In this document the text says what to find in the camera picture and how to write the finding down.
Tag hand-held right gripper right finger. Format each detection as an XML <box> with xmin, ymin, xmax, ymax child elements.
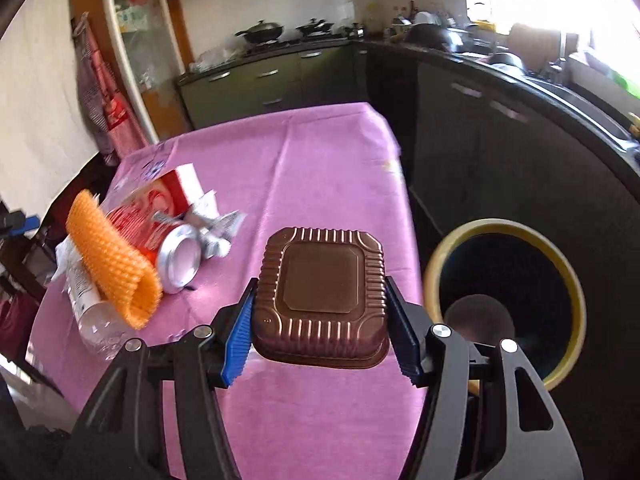
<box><xmin>385</xmin><ymin>276</ymin><xmax>586</xmax><ymax>480</ymax></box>

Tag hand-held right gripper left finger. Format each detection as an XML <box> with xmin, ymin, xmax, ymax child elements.
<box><xmin>70</xmin><ymin>277</ymin><xmax>258</xmax><ymax>480</ymax></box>

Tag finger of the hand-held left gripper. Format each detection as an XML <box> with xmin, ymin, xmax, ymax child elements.
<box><xmin>0</xmin><ymin>211</ymin><xmax>41</xmax><ymax>237</ymax></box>

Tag brown ribbed plastic tray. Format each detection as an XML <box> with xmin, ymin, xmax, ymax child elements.
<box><xmin>251</xmin><ymin>226</ymin><xmax>392</xmax><ymax>370</ymax></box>

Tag yellow-rimmed trash bin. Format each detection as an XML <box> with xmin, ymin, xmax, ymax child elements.
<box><xmin>422</xmin><ymin>218</ymin><xmax>587</xmax><ymax>393</ymax></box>

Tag orange foam net sleeve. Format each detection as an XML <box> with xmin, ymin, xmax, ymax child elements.
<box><xmin>66</xmin><ymin>189</ymin><xmax>163</xmax><ymax>331</ymax></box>

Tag crumpled silver wrapper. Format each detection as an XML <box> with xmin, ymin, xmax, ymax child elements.
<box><xmin>187</xmin><ymin>190</ymin><xmax>248</xmax><ymax>261</ymax></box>

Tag clear plastic bottle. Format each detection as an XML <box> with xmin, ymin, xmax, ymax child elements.
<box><xmin>64</xmin><ymin>255</ymin><xmax>132</xmax><ymax>361</ymax></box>

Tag red drink can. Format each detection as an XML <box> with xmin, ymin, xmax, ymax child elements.
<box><xmin>105</xmin><ymin>205</ymin><xmax>203</xmax><ymax>295</ymax></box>

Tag red checked apron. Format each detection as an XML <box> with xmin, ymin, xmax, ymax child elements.
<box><xmin>74</xmin><ymin>22</ymin><xmax>151</xmax><ymax>167</ymax></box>

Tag red and white milk carton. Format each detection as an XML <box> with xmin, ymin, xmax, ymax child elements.
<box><xmin>127</xmin><ymin>162</ymin><xmax>206</xmax><ymax>216</ymax></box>

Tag pink floral tablecloth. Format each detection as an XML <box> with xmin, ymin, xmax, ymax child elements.
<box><xmin>25</xmin><ymin>101</ymin><xmax>431</xmax><ymax>480</ymax></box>

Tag dark kitchen cabinets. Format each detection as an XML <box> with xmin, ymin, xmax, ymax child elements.
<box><xmin>365</xmin><ymin>42</ymin><xmax>640</xmax><ymax>480</ymax></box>

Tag wooden glass door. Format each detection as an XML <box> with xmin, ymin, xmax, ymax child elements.
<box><xmin>70</xmin><ymin>0</ymin><xmax>196</xmax><ymax>147</ymax></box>

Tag green kitchen cabinets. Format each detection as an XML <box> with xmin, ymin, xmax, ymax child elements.
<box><xmin>175</xmin><ymin>42</ymin><xmax>371</xmax><ymax>131</ymax></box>

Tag black frying pan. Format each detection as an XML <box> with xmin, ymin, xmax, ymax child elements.
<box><xmin>402</xmin><ymin>25</ymin><xmax>471</xmax><ymax>53</ymax></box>

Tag large black wok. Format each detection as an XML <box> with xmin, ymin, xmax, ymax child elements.
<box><xmin>235</xmin><ymin>20</ymin><xmax>286</xmax><ymax>45</ymax></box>

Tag small black wok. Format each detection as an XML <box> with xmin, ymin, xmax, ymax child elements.
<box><xmin>296</xmin><ymin>18</ymin><xmax>336</xmax><ymax>38</ymax></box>

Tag metal sink faucet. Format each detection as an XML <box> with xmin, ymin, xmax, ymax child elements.
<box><xmin>547</xmin><ymin>30</ymin><xmax>572</xmax><ymax>82</ymax></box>

